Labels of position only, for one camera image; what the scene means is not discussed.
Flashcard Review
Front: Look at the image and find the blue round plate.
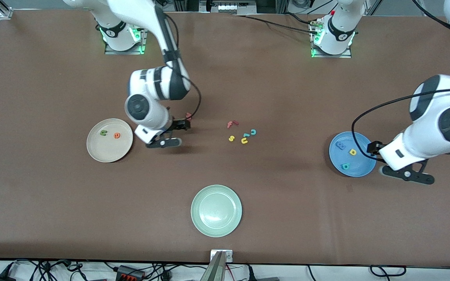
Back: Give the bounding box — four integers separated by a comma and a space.
329, 131, 377, 178

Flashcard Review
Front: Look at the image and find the beige round plate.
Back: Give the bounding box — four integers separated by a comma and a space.
86, 118, 134, 163

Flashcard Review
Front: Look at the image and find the pale green round plate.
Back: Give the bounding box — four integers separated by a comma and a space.
191, 185, 243, 238

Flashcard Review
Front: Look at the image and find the brown table cover mat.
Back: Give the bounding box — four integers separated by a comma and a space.
0, 9, 450, 268

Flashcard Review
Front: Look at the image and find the black orange power strip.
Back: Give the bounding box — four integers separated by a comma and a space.
116, 265, 146, 281

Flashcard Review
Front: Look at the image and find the grey terminal block device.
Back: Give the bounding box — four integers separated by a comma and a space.
209, 0, 257, 15

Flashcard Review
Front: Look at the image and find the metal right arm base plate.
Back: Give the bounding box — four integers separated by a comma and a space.
105, 16, 148, 55

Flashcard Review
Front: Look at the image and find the black looped floor cable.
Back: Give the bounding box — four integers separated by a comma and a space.
370, 265, 407, 277

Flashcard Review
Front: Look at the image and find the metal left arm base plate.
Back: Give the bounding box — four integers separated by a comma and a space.
311, 20, 352, 59

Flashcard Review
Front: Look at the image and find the small metal clamp bracket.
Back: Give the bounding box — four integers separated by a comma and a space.
211, 250, 233, 263

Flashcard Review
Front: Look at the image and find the grey aluminium camera pole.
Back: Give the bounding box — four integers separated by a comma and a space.
200, 252, 225, 281

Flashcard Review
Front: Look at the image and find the slanted aluminium frame profile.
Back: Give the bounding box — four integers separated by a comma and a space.
364, 0, 382, 16

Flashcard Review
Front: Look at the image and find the long black table cable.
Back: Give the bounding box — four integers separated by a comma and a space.
233, 14, 319, 35

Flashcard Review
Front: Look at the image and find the short black table cable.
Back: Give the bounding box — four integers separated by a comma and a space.
284, 12, 316, 25

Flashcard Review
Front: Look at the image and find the aluminium frame profile with bracket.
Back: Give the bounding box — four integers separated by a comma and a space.
0, 0, 13, 20

